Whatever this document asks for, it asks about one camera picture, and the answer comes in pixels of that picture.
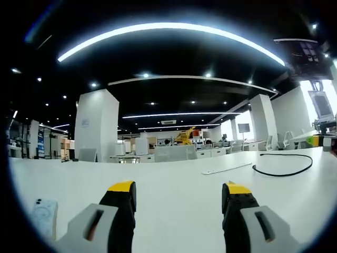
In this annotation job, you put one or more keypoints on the white desk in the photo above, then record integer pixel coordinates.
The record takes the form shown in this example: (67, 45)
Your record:
(171, 171)

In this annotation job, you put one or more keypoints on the screen on floor stand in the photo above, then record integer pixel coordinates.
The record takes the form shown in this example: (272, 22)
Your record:
(243, 128)

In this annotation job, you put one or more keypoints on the thin straight ceiling light strip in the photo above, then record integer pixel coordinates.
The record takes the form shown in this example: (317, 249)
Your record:
(181, 115)

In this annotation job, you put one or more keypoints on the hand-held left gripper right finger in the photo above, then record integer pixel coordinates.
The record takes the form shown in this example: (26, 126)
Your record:
(250, 224)

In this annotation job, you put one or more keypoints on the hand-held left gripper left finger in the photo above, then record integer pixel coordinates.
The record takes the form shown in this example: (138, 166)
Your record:
(105, 224)

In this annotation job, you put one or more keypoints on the bright desk monitor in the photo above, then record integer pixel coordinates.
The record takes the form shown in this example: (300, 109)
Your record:
(322, 104)

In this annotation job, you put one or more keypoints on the ceiling air vent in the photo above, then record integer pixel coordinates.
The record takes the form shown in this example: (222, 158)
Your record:
(168, 122)

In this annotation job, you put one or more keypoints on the white cased phone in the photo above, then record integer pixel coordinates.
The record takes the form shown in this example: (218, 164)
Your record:
(44, 218)

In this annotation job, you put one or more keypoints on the grey mesh desk partition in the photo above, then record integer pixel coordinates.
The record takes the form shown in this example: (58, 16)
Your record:
(175, 153)

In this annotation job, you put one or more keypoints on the white USB port device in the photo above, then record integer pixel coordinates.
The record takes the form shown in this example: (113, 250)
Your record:
(226, 168)

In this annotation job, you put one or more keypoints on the hanging dark monitor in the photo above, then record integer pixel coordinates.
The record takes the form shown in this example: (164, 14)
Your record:
(305, 58)

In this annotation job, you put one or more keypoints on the grey mesh office chair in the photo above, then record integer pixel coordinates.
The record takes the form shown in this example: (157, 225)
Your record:
(88, 155)

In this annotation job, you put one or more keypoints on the black monitor stand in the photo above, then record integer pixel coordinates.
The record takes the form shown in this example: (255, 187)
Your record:
(323, 126)

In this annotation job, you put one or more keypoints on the long curved ceiling light strip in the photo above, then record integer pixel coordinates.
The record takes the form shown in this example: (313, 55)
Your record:
(168, 26)

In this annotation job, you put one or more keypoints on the white office chair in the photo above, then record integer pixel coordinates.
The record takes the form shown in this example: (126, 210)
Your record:
(267, 143)
(285, 139)

